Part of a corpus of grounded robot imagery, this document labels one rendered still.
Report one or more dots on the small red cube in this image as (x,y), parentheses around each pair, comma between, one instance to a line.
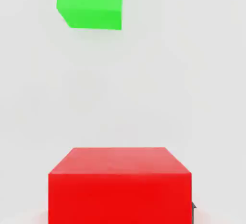
(119,193)

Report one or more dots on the small green cube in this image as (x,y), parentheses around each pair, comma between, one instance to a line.
(90,2)

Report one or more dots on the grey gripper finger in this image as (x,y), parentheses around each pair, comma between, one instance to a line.
(193,211)

